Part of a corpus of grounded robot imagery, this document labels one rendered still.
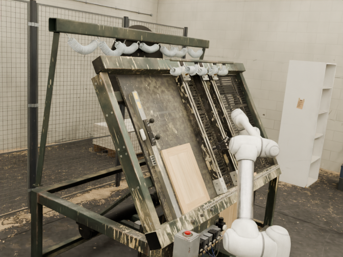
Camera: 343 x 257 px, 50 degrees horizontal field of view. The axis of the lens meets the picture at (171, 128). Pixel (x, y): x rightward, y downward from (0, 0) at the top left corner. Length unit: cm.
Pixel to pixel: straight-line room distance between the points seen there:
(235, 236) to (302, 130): 433
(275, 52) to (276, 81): 58
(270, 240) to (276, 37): 618
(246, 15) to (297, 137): 318
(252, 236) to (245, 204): 20
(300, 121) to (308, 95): 45
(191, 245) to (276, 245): 49
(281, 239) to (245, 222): 22
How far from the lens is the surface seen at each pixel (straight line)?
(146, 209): 244
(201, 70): 333
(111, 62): 257
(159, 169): 261
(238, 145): 240
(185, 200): 277
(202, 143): 313
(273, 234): 231
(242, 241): 226
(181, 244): 235
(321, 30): 779
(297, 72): 639
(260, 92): 817
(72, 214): 301
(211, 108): 341
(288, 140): 651
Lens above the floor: 201
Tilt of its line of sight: 12 degrees down
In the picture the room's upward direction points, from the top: 4 degrees clockwise
